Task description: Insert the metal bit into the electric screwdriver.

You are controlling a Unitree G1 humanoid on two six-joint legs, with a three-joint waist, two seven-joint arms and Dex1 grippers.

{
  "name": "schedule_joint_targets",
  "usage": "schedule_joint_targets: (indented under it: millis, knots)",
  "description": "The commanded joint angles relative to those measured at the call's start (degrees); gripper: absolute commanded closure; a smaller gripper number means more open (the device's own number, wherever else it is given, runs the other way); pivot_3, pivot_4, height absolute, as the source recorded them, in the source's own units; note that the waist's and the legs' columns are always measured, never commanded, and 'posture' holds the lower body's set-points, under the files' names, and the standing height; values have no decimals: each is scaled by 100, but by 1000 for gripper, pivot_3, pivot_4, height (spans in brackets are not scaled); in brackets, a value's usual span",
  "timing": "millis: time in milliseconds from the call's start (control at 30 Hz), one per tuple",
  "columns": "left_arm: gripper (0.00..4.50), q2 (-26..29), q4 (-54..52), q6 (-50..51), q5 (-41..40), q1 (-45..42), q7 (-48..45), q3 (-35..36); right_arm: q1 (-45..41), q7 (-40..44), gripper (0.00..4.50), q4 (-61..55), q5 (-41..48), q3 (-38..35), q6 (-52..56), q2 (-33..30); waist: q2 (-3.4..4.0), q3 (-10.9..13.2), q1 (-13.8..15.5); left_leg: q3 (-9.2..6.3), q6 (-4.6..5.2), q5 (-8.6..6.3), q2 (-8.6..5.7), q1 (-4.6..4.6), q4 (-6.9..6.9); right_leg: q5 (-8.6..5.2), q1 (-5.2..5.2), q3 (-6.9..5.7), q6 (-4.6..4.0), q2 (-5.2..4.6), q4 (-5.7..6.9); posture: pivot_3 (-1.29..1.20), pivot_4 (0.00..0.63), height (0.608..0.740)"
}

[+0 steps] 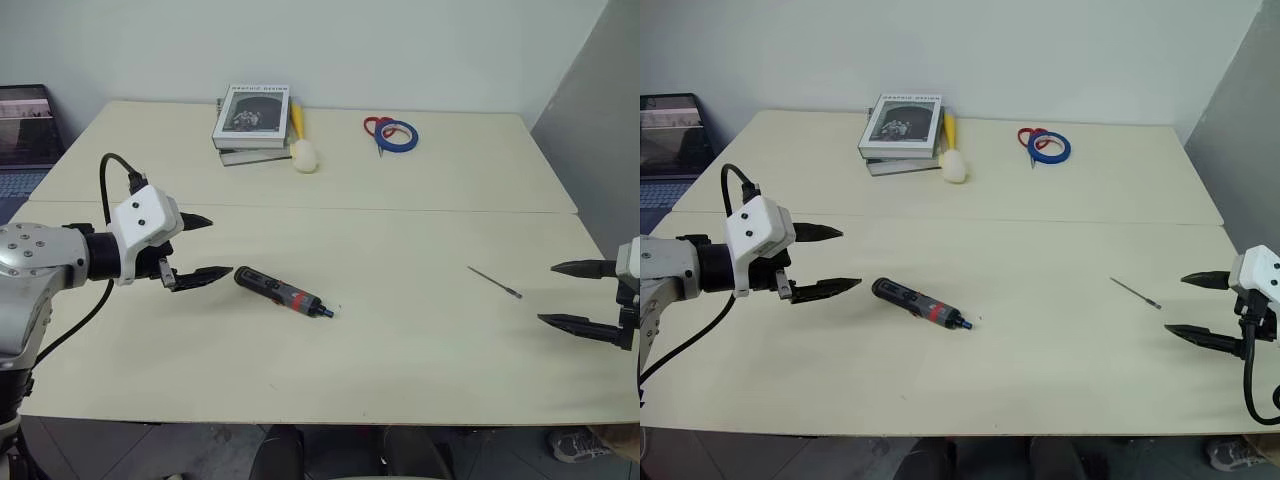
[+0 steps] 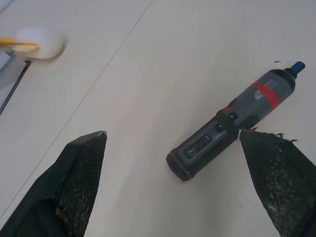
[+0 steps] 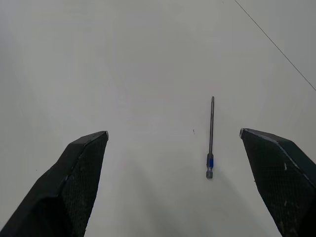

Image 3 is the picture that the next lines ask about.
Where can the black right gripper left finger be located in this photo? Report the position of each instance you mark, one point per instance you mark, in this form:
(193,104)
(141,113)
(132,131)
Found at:
(64,187)

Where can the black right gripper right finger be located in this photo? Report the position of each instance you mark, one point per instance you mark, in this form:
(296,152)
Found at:
(281,177)

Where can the long blue-banded screwdriver bit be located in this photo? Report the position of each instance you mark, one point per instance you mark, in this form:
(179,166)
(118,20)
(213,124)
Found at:
(211,133)

